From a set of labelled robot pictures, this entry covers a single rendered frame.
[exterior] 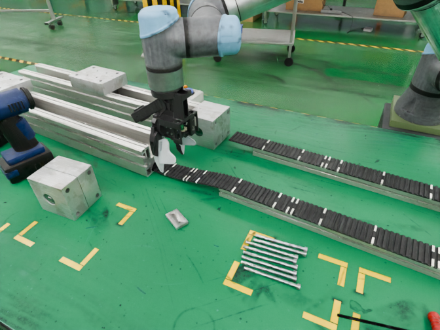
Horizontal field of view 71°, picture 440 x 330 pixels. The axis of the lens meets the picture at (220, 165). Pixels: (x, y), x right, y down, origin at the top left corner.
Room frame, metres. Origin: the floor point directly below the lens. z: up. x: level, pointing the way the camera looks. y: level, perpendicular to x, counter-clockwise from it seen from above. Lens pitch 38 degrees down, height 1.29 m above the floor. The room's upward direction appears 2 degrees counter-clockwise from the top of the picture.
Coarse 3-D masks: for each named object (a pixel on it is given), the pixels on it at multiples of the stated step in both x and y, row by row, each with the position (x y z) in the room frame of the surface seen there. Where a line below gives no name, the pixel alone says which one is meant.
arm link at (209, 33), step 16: (192, 16) 0.70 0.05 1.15; (208, 16) 0.64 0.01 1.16; (224, 16) 0.64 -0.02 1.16; (192, 32) 0.61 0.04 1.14; (208, 32) 0.61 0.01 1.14; (224, 32) 0.61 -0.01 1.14; (240, 32) 0.62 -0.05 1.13; (192, 48) 0.60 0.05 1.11; (208, 48) 0.61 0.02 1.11; (224, 48) 0.61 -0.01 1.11
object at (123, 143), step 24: (48, 96) 0.95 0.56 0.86; (48, 120) 0.81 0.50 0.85; (72, 120) 0.78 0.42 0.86; (96, 120) 0.81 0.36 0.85; (120, 120) 0.78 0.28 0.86; (72, 144) 0.77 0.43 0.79; (96, 144) 0.71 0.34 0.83; (120, 144) 0.66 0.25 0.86; (144, 144) 0.69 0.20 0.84; (144, 168) 0.62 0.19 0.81
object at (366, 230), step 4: (364, 224) 0.41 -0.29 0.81; (368, 224) 0.42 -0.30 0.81; (364, 228) 0.40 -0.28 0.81; (368, 228) 0.40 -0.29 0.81; (372, 228) 0.41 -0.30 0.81; (360, 232) 0.40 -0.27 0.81; (364, 232) 0.39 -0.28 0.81; (368, 232) 0.39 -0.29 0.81; (360, 236) 0.38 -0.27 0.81; (364, 236) 0.39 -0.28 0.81; (368, 236) 0.38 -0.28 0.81; (360, 240) 0.38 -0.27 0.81; (364, 240) 0.38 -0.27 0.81; (368, 240) 0.37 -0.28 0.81
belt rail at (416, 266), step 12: (228, 192) 0.53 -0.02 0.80; (252, 204) 0.50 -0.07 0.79; (276, 216) 0.47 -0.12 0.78; (288, 216) 0.46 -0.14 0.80; (312, 228) 0.43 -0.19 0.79; (324, 228) 0.42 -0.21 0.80; (348, 240) 0.39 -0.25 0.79; (372, 252) 0.37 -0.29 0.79; (384, 252) 0.36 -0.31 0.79; (408, 264) 0.34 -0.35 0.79; (420, 264) 0.33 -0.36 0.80; (432, 276) 0.32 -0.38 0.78
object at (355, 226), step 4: (352, 220) 0.43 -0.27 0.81; (356, 220) 0.43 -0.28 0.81; (360, 220) 0.43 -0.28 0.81; (352, 224) 0.42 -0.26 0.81; (356, 224) 0.42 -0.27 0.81; (360, 224) 0.42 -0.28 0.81; (352, 228) 0.41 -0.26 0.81; (356, 228) 0.41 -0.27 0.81; (360, 228) 0.41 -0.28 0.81; (348, 232) 0.40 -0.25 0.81; (352, 232) 0.39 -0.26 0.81; (356, 232) 0.39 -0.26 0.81; (352, 236) 0.39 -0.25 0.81; (356, 236) 0.38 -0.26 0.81
